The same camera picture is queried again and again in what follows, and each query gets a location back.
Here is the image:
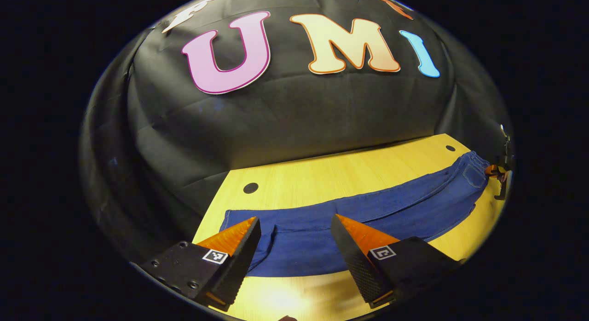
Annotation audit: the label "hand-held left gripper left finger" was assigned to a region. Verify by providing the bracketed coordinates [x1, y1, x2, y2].
[138, 216, 262, 312]

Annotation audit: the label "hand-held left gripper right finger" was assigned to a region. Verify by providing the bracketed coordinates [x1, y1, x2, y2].
[330, 213, 463, 309]

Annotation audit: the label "blue denim jeans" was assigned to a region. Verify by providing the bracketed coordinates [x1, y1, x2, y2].
[220, 151, 491, 278]

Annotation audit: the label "black backdrop cloth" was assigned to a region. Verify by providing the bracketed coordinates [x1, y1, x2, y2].
[78, 0, 514, 263]

